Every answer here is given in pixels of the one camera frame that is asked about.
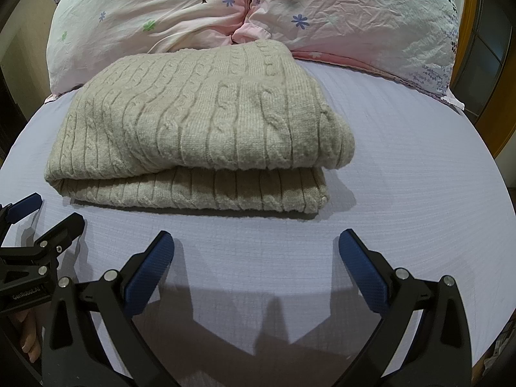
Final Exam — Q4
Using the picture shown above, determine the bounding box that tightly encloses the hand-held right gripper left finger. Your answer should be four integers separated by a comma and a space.
40, 231, 179, 387

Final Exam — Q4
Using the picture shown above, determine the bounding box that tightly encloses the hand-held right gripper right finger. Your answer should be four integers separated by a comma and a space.
334, 228, 473, 387

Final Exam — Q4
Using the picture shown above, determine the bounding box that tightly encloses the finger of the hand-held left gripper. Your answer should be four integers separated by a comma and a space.
0, 193, 43, 243
0, 213, 86, 271

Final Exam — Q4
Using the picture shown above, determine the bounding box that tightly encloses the beige cable-knit sweater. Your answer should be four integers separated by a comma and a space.
44, 39, 356, 215

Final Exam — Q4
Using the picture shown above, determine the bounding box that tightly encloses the person's left hand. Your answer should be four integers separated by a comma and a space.
10, 308, 43, 365

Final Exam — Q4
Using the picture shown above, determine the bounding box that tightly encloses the lavender bed sheet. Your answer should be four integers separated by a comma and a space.
0, 57, 516, 387

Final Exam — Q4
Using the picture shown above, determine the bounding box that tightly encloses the floral pillow with tree print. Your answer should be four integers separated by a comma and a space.
45, 0, 253, 96

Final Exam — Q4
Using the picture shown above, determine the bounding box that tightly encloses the pink floral pillow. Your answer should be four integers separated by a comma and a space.
232, 0, 465, 110

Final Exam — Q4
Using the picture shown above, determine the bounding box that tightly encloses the wooden door frame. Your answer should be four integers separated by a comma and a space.
451, 0, 516, 188

